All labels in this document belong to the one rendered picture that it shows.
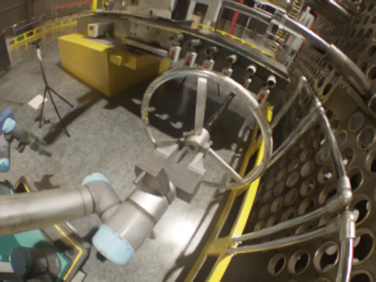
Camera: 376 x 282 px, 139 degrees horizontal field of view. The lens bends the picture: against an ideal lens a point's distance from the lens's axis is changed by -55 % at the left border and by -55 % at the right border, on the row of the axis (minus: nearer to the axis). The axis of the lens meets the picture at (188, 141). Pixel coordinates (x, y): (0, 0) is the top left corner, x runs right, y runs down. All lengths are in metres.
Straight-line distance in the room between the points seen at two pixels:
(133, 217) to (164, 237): 0.91
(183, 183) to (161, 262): 0.92
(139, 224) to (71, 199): 0.16
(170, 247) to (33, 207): 0.98
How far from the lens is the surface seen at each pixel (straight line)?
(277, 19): 1.46
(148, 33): 1.79
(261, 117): 0.31
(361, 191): 1.44
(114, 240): 0.27
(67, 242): 0.94
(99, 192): 0.39
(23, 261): 0.68
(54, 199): 0.35
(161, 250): 1.16
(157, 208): 0.28
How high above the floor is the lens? 1.16
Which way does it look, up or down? 48 degrees down
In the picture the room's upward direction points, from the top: 21 degrees clockwise
